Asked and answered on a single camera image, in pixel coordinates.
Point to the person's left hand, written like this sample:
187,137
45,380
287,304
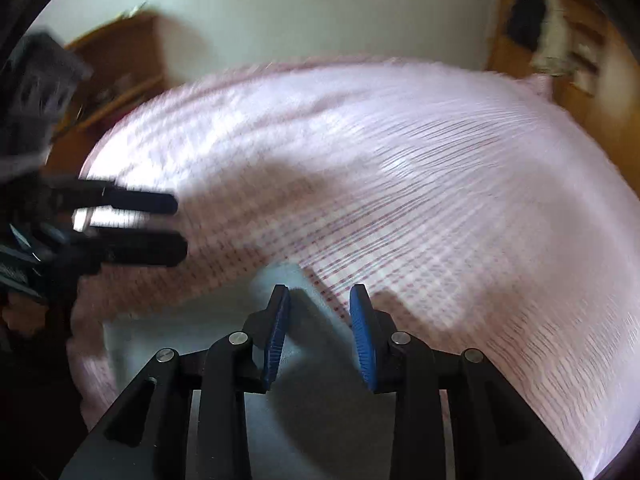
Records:
22,315

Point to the dark hanging garment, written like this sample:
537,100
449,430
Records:
525,15

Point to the wooden wardrobe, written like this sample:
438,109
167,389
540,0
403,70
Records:
505,65

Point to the white hanging garment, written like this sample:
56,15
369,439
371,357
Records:
555,35

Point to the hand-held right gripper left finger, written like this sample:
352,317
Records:
277,332

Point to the light blue towel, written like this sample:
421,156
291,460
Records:
310,420

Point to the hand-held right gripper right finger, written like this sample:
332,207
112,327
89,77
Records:
360,335

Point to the wooden shelf unit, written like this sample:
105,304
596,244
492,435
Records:
135,50

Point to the pink bed blanket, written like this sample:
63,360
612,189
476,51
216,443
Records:
400,160

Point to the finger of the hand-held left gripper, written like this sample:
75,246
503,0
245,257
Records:
140,252
135,201

